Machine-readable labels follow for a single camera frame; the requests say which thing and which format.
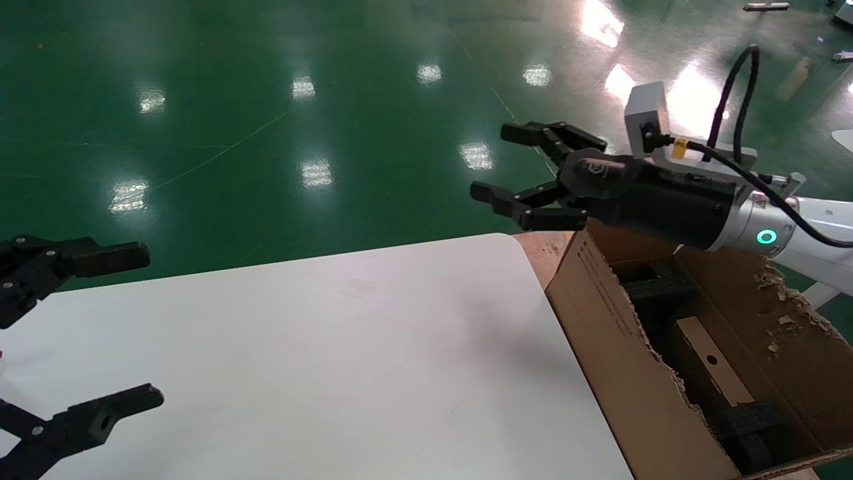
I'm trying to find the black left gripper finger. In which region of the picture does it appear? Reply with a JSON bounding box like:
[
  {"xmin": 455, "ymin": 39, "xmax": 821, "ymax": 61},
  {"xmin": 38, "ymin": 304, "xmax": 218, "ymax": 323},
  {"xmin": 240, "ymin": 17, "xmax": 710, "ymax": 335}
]
[
  {"xmin": 0, "ymin": 235, "xmax": 151, "ymax": 329},
  {"xmin": 0, "ymin": 383, "xmax": 164, "ymax": 480}
]

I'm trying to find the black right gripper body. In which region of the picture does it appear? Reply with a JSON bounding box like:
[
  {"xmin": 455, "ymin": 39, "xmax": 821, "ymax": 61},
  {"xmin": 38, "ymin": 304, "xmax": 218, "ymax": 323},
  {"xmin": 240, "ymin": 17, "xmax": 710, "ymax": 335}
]
[{"xmin": 558, "ymin": 148, "xmax": 739, "ymax": 251}]

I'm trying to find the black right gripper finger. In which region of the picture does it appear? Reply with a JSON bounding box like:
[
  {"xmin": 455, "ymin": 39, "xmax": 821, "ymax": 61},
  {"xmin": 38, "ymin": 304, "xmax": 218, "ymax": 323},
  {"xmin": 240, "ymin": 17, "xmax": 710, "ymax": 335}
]
[
  {"xmin": 500, "ymin": 121, "xmax": 608, "ymax": 164},
  {"xmin": 470, "ymin": 180, "xmax": 590, "ymax": 232}
]

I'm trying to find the small cardboard box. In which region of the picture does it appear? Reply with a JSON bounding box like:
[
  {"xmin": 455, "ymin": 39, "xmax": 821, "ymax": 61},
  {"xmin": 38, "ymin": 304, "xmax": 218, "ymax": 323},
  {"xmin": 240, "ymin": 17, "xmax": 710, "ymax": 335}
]
[{"xmin": 673, "ymin": 317, "xmax": 757, "ymax": 409}]

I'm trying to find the big open cardboard box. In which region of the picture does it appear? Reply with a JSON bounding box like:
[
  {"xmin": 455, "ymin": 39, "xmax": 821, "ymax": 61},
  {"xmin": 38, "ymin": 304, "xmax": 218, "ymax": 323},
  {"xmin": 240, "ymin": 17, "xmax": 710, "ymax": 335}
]
[{"xmin": 545, "ymin": 220, "xmax": 853, "ymax": 480}]

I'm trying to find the brown wooden table board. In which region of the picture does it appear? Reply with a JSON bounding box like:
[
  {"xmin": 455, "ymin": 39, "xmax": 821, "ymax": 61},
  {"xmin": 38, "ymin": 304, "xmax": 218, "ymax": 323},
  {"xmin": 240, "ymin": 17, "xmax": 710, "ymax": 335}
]
[{"xmin": 513, "ymin": 230, "xmax": 582, "ymax": 291}]

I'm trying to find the black foam block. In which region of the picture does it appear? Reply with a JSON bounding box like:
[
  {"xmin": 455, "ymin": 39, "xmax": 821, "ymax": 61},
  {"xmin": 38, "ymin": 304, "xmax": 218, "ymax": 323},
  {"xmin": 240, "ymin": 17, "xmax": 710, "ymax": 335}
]
[
  {"xmin": 716, "ymin": 400, "xmax": 795, "ymax": 471},
  {"xmin": 623, "ymin": 262, "xmax": 698, "ymax": 305}
]

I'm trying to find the white workshop table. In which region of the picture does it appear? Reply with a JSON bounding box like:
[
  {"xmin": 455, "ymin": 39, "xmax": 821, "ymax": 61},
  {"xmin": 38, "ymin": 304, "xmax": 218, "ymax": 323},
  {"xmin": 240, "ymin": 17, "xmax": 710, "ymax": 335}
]
[{"xmin": 796, "ymin": 281, "xmax": 842, "ymax": 309}]

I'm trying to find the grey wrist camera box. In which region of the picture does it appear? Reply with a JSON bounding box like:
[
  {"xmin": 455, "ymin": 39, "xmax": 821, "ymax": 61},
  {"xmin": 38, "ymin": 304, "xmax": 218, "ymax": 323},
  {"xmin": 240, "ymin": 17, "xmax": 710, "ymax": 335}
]
[{"xmin": 625, "ymin": 81, "xmax": 758, "ymax": 175}]

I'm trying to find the black camera cable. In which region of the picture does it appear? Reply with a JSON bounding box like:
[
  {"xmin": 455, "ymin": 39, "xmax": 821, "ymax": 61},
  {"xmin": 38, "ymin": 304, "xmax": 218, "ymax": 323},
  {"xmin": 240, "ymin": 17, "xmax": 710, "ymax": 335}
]
[{"xmin": 641, "ymin": 44, "xmax": 853, "ymax": 249}]

